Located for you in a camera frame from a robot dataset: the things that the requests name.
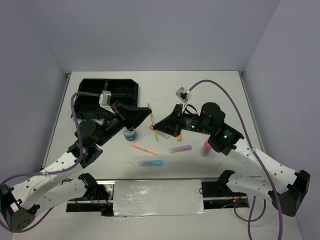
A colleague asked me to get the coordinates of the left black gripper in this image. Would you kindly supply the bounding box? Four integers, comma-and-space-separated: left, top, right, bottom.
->
97, 102, 154, 147

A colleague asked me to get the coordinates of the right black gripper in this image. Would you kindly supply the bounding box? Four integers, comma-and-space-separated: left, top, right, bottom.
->
153, 102, 213, 136

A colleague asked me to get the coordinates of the yellow thin pen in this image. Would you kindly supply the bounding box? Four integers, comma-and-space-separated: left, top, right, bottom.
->
147, 103, 159, 143

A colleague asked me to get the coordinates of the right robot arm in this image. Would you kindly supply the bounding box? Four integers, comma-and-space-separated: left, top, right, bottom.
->
153, 102, 311, 217

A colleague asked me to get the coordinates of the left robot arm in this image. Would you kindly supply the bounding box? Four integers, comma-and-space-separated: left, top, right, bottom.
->
0, 102, 152, 233

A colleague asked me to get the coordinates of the orange capped highlighter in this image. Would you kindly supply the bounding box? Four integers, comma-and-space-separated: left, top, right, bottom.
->
149, 124, 170, 139

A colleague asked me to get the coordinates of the pink orange highlighter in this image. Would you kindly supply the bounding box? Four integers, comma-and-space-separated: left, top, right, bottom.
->
176, 135, 182, 142

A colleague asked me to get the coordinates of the blue round tape tin left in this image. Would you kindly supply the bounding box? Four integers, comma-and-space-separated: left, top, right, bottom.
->
122, 127, 137, 141

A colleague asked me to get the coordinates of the purple pink highlighter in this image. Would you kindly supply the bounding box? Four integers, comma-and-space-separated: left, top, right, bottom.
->
168, 144, 192, 154

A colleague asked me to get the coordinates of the black four-compartment tray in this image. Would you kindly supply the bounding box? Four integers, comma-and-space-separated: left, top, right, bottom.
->
74, 78, 139, 120

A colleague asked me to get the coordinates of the orange thin pen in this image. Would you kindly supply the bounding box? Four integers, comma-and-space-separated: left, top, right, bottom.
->
131, 145, 159, 156

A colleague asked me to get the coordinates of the blue highlighter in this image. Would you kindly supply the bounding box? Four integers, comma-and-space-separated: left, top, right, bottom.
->
138, 160, 164, 167

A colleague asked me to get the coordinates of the pink capped glue bottle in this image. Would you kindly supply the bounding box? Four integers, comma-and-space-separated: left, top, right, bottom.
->
200, 139, 212, 157

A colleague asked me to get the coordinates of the silver foil plate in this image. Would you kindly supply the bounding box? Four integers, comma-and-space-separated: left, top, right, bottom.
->
113, 179, 205, 217

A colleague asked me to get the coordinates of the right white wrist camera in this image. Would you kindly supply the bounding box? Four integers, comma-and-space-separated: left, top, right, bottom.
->
175, 87, 192, 104

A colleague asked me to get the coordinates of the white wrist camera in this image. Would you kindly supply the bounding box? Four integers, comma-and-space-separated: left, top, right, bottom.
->
99, 90, 113, 113
175, 87, 192, 104

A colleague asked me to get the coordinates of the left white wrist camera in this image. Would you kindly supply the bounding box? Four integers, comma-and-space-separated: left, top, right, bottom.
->
99, 90, 113, 113

